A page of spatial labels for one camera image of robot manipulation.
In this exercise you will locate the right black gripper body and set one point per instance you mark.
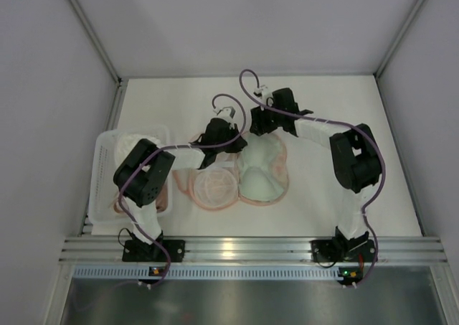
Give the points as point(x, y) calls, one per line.
point(261, 125)

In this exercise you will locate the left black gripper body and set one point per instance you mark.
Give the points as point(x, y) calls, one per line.
point(222, 144)

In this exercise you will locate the floral pink laundry bag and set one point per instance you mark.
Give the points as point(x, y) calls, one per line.
point(216, 187)

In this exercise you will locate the mint green bra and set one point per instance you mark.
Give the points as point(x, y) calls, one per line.
point(259, 165)

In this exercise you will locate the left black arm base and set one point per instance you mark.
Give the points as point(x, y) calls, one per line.
point(136, 251)

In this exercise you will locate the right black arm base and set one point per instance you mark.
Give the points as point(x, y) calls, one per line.
point(341, 250)

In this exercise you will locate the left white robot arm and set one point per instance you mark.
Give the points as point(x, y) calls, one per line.
point(142, 174)

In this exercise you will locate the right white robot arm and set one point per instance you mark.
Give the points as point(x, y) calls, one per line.
point(354, 153)

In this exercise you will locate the white and pink garments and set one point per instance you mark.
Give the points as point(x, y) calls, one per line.
point(123, 146)

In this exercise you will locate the white plastic basket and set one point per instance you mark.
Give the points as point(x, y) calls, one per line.
point(103, 192)

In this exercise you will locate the white slotted cable duct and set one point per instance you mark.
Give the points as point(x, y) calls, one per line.
point(215, 272)

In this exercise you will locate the aluminium mounting rail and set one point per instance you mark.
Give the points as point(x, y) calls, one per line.
point(393, 251)

